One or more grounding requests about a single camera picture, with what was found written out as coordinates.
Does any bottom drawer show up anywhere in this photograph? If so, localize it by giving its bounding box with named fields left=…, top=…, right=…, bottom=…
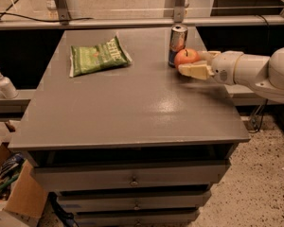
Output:
left=75, top=209, right=199, bottom=227

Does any grey drawer cabinet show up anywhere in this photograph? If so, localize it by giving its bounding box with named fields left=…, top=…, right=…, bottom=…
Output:
left=8, top=26, right=252, bottom=227

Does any green chip bag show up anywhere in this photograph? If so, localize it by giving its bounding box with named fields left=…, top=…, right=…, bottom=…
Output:
left=69, top=36, right=133, bottom=78

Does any cardboard box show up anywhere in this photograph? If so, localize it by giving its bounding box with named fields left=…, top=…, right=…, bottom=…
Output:
left=0, top=142, right=49, bottom=227

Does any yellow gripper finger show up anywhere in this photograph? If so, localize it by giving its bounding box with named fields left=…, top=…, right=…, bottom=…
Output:
left=178, top=61, right=214, bottom=80
left=198, top=51, right=221, bottom=64

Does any middle drawer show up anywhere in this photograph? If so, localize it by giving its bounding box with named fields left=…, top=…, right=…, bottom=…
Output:
left=58, top=190, right=211, bottom=213

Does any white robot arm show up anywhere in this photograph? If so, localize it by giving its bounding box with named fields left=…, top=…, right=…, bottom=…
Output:
left=177, top=47, right=284, bottom=104

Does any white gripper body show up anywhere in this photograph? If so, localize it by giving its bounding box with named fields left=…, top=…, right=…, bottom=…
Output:
left=211, top=51, right=243, bottom=85

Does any drawer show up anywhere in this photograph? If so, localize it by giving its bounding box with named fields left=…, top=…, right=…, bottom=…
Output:
left=32, top=160, right=230, bottom=192
left=58, top=190, right=211, bottom=213
left=75, top=209, right=199, bottom=227

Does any top drawer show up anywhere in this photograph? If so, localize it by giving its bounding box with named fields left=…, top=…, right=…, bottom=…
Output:
left=32, top=160, right=230, bottom=192

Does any red apple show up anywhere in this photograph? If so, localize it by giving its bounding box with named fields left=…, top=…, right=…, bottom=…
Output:
left=174, top=48, right=200, bottom=67

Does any redbull can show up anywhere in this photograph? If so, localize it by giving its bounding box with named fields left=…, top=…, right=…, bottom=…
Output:
left=169, top=24, right=188, bottom=67

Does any white pump bottle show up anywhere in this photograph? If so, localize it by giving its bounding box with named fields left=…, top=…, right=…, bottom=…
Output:
left=0, top=72, right=18, bottom=99

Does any black cable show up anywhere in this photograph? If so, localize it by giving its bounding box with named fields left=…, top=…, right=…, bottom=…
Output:
left=0, top=0, right=94, bottom=24

